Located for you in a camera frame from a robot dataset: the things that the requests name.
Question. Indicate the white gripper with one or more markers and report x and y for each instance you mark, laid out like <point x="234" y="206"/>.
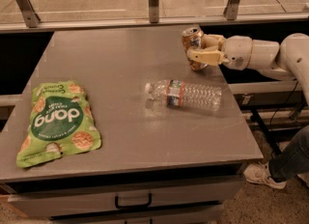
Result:
<point x="238" y="52"/>

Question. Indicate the crushed orange soda can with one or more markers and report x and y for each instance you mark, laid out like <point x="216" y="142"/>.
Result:
<point x="192" y="39"/>

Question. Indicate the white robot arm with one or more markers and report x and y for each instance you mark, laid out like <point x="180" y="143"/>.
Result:
<point x="282" y="61"/>

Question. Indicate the clear plastic water bottle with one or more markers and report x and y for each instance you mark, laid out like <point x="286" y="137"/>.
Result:
<point x="177" y="93"/>

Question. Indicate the black metal stand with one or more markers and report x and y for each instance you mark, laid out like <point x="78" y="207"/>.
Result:
<point x="282" y="131"/>

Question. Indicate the white sneaker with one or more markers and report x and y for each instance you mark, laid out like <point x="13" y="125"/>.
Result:
<point x="259" y="174"/>

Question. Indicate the blue jeans leg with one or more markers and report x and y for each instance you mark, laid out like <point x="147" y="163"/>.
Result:
<point x="293" y="160"/>

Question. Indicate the grey lower drawer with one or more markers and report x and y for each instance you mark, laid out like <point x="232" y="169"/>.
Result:
<point x="200" y="214"/>

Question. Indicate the green dang snack bag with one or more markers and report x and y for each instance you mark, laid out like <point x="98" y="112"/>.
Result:
<point x="61" y="124"/>

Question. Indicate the middle metal railing bracket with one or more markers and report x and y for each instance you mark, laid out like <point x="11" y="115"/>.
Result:
<point x="153" y="11"/>

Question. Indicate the left metal railing bracket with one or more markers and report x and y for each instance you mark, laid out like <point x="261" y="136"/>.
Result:
<point x="31" y="19"/>

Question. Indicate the grey drawer with handle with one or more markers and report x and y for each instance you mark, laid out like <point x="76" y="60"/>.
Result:
<point x="127" y="196"/>

